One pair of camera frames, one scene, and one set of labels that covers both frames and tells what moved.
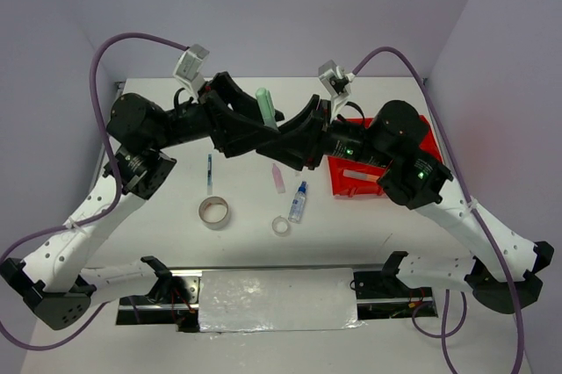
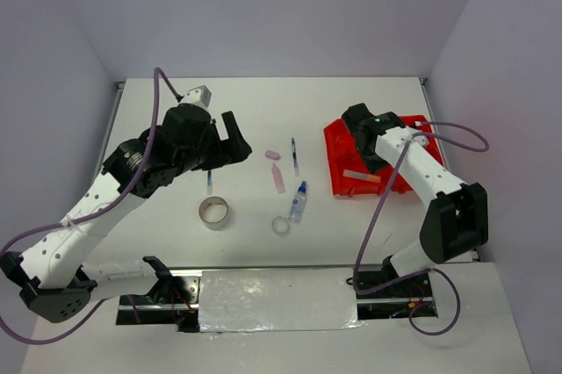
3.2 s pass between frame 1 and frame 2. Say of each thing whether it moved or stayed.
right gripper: moved
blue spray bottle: stayed
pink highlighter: stayed
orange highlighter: stayed
